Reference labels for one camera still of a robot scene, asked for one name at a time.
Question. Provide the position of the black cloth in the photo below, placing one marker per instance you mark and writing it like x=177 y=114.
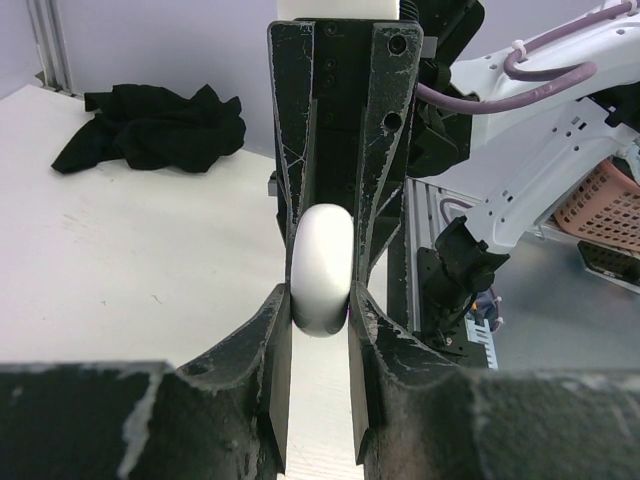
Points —
x=153 y=128

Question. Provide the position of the right aluminium frame post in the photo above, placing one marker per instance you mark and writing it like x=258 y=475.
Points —
x=46 y=23

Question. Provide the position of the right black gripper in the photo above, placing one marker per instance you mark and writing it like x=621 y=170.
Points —
x=342 y=91

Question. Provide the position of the white earbud charging case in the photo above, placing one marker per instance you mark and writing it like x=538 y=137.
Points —
x=321 y=270

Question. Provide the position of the light blue cable duct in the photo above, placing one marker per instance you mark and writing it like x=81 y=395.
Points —
x=479 y=332

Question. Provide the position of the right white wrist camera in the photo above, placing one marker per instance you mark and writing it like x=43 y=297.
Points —
x=341 y=9

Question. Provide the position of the black plastic crate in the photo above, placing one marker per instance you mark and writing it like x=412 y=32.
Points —
x=617 y=266

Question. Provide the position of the pink plastic basket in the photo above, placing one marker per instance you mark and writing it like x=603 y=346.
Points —
x=603 y=208

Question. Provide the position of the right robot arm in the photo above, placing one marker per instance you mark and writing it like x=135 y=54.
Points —
x=572 y=68

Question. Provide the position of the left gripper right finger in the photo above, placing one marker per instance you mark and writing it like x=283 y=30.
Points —
x=417 y=415

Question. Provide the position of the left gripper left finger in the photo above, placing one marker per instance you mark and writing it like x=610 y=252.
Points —
x=223 y=415

